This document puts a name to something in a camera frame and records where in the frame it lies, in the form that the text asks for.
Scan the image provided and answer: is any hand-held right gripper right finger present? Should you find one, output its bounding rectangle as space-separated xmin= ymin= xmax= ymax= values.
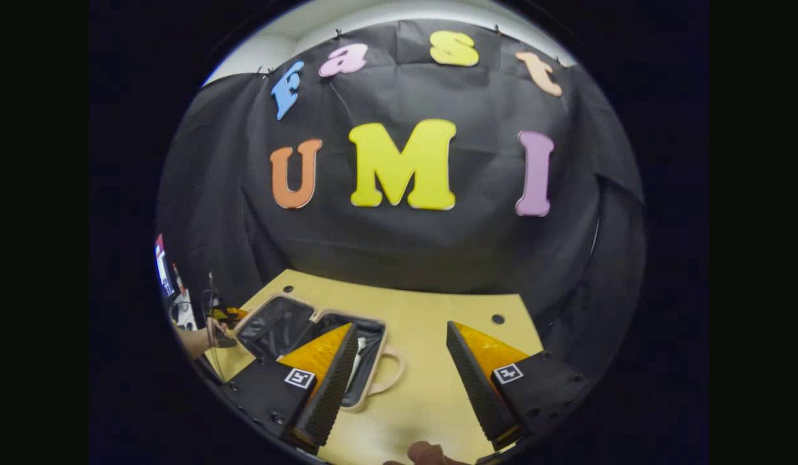
xmin=445 ymin=320 xmax=595 ymax=452

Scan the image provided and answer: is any computer screen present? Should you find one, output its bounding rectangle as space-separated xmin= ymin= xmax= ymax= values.
xmin=154 ymin=233 xmax=174 ymax=298

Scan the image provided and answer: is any pale pink suitcase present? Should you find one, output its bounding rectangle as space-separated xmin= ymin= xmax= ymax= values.
xmin=234 ymin=292 xmax=407 ymax=413

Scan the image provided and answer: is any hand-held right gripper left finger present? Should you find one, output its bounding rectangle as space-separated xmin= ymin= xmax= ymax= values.
xmin=220 ymin=322 xmax=361 ymax=454

